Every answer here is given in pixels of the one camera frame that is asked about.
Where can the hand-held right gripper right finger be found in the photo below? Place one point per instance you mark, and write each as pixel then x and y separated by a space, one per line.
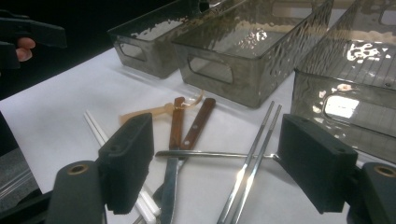
pixel 317 168

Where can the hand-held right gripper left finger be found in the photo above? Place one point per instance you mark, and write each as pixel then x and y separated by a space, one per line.
pixel 127 161

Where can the silver chopsticks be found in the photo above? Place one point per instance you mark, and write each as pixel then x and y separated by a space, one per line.
pixel 144 214

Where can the metal chopstick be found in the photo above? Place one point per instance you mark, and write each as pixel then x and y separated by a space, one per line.
pixel 267 137
pixel 257 137

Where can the grey mesh basket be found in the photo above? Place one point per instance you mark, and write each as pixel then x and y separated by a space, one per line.
pixel 249 84
pixel 155 62
pixel 367 133

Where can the metal spoon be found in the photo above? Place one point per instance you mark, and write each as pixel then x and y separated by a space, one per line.
pixel 202 153

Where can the white table cover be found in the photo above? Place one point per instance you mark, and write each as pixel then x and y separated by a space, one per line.
pixel 77 102

